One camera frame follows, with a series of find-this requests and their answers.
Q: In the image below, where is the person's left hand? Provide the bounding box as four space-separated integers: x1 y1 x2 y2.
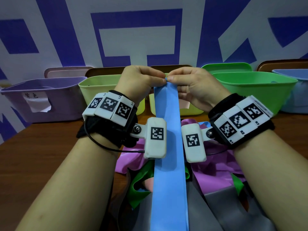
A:
114 65 168 107

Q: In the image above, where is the person's right hand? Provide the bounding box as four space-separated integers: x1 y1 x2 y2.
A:
166 67 232 113

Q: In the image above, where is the long blue elastic band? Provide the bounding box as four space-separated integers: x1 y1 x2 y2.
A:
150 82 189 231

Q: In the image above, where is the person's right forearm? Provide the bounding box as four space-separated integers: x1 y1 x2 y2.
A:
232 128 308 231

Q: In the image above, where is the person's left forearm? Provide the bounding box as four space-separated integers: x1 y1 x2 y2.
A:
16 132 121 231

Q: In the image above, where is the yellow-green plastic bin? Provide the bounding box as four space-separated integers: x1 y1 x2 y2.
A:
149 92 205 116

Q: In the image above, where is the green bin lid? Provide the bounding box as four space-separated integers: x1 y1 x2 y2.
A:
201 62 253 75

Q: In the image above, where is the light green plastic bin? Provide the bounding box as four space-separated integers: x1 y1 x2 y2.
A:
78 74 146 116

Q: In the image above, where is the bright green plastic bin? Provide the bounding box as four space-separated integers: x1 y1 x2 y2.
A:
212 72 298 116

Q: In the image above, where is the purple elastic band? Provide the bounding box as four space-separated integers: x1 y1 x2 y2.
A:
115 145 155 176
181 118 246 205

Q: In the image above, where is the purple plastic bin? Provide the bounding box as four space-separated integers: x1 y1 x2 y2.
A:
1 77 87 124

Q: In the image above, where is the pink elastic band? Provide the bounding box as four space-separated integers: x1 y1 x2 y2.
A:
141 177 154 193

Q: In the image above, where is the green elastic band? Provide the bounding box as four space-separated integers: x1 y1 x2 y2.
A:
127 161 156 210
231 173 245 197

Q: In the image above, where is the light blue plastic bin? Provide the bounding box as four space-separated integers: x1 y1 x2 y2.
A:
272 69 308 114

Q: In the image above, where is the white paper label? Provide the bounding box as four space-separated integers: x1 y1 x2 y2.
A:
23 92 52 113

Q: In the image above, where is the dark grey elastic band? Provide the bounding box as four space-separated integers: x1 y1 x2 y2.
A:
108 168 154 231

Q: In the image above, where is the left wrist marker strap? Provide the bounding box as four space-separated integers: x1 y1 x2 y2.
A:
77 90 145 148

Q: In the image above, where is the wrist marker strap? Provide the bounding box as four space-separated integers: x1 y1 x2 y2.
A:
208 93 275 150
77 90 145 148

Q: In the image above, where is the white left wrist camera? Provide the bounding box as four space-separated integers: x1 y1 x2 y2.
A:
130 117 167 160

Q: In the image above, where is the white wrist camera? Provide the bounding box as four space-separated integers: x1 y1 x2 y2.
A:
181 123 214 163
130 117 167 160

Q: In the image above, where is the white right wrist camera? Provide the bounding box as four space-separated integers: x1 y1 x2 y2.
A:
181 123 214 163

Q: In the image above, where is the right wrist marker strap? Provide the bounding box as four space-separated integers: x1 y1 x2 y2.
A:
208 93 275 150

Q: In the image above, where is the thin black cable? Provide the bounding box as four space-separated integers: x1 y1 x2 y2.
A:
84 120 146 154

